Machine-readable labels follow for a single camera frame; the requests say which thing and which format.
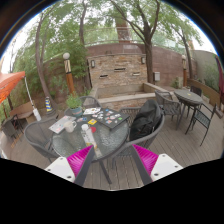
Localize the black metal chair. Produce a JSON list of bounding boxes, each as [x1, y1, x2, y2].
[[185, 103, 217, 147], [189, 85, 203, 98]]

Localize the blue yellow striped cone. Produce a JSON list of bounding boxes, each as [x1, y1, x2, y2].
[[44, 96, 54, 113]]

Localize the orange patio umbrella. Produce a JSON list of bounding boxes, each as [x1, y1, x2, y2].
[[0, 70, 42, 122]]

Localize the closed dark red umbrella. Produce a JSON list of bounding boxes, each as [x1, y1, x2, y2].
[[214, 54, 224, 101]]

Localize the white sticker sheet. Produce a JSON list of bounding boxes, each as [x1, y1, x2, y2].
[[82, 107, 102, 116]]

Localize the wooden globe lamp post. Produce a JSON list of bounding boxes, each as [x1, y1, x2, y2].
[[62, 52, 76, 96], [181, 54, 188, 88]]

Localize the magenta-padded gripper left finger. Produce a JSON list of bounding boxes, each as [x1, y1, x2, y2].
[[44, 145, 96, 187]]

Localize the black laptop with stickers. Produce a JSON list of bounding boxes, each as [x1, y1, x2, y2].
[[94, 107, 130, 130]]

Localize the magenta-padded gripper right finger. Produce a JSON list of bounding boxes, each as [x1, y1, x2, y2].
[[129, 144, 184, 186]]

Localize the wooden bench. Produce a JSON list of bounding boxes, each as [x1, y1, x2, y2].
[[9, 100, 34, 121]]

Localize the round grey patio table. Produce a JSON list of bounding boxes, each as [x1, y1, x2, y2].
[[173, 89, 204, 129]]

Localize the green plant in teal pot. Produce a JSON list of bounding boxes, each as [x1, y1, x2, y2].
[[65, 92, 84, 118]]

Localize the black backpack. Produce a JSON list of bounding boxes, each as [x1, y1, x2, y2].
[[129, 99, 163, 141]]

